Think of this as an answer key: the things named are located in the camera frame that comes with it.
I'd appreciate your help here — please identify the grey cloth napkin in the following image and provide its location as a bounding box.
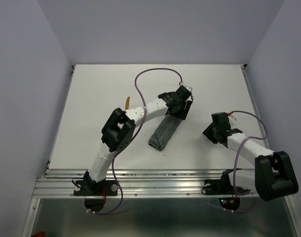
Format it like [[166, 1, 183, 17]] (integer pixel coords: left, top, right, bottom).
[[148, 115, 183, 151]]

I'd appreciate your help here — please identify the gold knife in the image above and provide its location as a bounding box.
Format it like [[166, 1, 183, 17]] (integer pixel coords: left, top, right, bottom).
[[125, 96, 130, 110]]

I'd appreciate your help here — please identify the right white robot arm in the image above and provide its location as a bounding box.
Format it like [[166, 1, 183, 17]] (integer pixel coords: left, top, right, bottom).
[[202, 112, 299, 201]]

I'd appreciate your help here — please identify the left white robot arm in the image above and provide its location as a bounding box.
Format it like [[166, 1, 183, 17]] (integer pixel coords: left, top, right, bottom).
[[81, 85, 193, 195]]

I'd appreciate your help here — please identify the red object at corner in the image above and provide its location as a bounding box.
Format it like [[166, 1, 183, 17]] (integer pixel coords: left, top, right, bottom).
[[31, 231, 46, 237]]

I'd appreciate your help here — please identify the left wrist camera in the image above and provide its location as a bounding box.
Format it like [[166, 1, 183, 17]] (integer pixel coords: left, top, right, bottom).
[[179, 82, 193, 92]]

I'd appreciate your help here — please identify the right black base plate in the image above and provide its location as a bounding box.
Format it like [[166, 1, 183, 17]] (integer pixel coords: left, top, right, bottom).
[[201, 179, 235, 196]]

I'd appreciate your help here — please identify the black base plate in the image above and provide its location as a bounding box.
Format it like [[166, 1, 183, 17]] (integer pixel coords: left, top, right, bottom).
[[72, 179, 119, 197], [201, 179, 235, 196]]

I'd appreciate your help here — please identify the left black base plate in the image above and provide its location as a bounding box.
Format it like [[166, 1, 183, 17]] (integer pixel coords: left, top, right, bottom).
[[72, 179, 119, 197]]

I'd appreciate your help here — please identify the aluminium mounting rail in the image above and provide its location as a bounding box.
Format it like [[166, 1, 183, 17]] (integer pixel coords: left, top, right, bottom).
[[33, 169, 293, 199]]

